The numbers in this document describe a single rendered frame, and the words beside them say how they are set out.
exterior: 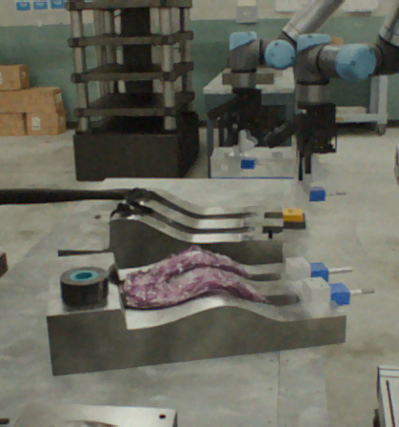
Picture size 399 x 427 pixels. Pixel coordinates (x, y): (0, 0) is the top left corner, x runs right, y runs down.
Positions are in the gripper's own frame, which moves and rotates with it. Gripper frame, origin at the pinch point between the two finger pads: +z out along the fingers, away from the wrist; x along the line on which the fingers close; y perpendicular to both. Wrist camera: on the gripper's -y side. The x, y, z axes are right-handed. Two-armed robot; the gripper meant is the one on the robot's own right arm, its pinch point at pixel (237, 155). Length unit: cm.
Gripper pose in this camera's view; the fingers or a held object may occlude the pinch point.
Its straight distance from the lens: 192.5
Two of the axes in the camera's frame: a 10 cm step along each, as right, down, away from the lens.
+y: 9.7, 0.4, -2.4
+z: 0.3, 9.5, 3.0
